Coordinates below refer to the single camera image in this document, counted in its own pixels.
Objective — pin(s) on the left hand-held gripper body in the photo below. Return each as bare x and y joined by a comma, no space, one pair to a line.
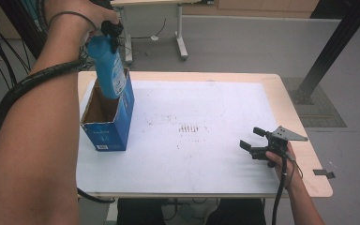
112,28

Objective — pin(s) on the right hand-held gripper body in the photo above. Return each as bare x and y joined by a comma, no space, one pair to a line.
276,145

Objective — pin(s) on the blue bottle with white cap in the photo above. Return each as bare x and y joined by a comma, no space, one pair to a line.
107,68

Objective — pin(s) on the blue cardboard box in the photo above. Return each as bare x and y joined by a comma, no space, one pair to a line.
109,131

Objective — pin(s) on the person's right hand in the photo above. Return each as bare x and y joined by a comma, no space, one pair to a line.
290,170

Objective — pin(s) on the person's left hand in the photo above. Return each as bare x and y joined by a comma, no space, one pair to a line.
75,6

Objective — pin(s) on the white power adapter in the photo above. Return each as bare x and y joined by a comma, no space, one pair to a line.
154,38

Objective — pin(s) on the black wrist band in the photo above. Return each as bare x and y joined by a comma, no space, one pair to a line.
72,12

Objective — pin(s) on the black tape piece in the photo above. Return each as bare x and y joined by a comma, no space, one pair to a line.
323,173

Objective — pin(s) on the white background desk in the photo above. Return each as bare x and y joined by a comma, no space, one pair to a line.
179,31

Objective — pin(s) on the white table mat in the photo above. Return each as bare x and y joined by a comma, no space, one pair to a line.
184,168

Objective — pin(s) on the person's right leg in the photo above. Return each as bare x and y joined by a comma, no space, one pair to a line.
236,212

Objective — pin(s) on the person's leg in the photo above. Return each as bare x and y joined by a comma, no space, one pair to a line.
140,212
236,212

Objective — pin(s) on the teal board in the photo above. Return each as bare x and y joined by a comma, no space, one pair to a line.
33,6

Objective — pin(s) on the light wooden cabinet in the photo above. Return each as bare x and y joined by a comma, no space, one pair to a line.
250,7

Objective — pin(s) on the person's left leg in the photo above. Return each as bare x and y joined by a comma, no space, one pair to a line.
140,212

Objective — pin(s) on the dark stand post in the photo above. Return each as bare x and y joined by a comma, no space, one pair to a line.
15,18

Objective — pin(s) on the black metal stand post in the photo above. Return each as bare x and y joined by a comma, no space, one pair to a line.
334,40

